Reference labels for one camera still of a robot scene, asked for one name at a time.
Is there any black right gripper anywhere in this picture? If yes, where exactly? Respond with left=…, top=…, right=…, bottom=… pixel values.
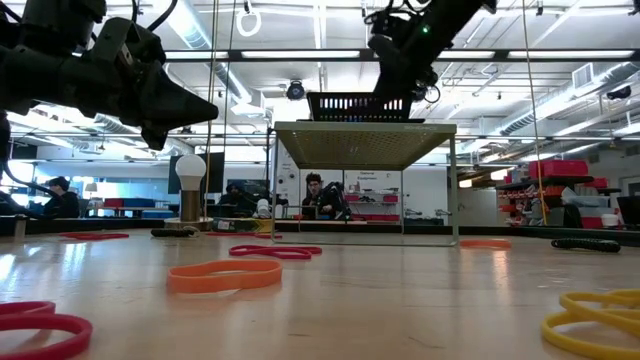
left=369, top=19, right=439, bottom=101

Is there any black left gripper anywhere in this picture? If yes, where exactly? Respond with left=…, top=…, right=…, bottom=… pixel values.
left=64, top=59, right=220, bottom=151

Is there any black slotted plastic basket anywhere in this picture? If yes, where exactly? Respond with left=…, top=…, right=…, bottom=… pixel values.
left=305, top=91, right=416, bottom=124

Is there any orange rubber band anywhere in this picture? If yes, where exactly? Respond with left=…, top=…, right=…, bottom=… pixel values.
left=166, top=259, right=284, bottom=296
left=458, top=239, right=513, bottom=250

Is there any white bulb lamp wooden base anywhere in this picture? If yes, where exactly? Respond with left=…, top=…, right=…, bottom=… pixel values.
left=163, top=153, right=215, bottom=233

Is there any pale green perforated shelf riser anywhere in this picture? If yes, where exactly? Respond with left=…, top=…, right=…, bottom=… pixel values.
left=272, top=121, right=459, bottom=248

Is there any person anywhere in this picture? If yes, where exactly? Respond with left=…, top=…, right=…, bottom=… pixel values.
left=218, top=181, right=262, bottom=219
left=301, top=171, right=347, bottom=222
left=42, top=175, right=82, bottom=220

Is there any yellow green crayon box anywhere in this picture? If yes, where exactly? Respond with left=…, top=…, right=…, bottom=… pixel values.
left=211, top=216, right=275, bottom=234

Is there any red rubber band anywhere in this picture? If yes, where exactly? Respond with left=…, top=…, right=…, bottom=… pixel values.
left=58, top=230, right=131, bottom=242
left=0, top=300, right=94, bottom=360
left=203, top=230, right=284, bottom=240
left=228, top=244, right=324, bottom=261

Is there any storage rack with assorted bins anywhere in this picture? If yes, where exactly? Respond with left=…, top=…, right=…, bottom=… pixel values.
left=496, top=158, right=624, bottom=231

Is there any dark monitor screen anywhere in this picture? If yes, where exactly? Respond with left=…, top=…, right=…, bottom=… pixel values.
left=616, top=195, right=640, bottom=227

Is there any yellow rubber band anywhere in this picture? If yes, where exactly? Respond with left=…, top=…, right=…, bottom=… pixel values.
left=541, top=288, right=640, bottom=360

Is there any thin grey hanging cable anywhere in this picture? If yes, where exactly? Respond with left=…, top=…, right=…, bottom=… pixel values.
left=222, top=0, right=237, bottom=221
left=203, top=0, right=220, bottom=221

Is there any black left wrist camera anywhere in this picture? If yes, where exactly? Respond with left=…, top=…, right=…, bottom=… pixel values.
left=89, top=17, right=166, bottom=76

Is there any dark wall panel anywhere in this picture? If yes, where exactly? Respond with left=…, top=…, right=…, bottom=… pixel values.
left=167, top=151, right=226, bottom=196

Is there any black overhead frame bar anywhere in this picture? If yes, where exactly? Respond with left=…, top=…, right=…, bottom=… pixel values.
left=164, top=48, right=640, bottom=63

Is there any black left wrist camera cable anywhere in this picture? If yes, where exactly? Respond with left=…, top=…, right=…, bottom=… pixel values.
left=130, top=0, right=179, bottom=33

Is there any black ceiling camera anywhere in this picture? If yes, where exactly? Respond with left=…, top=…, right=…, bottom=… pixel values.
left=285, top=79, right=307, bottom=102
left=605, top=84, right=633, bottom=101

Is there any white hanging ring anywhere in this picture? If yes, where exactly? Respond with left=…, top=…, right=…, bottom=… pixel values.
left=235, top=8, right=263, bottom=38

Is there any yellow hanging cable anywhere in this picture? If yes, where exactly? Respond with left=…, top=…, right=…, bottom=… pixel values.
left=521, top=0, right=549, bottom=229

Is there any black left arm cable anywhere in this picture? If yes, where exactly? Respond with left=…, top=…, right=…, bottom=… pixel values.
left=0, top=112, right=54, bottom=221

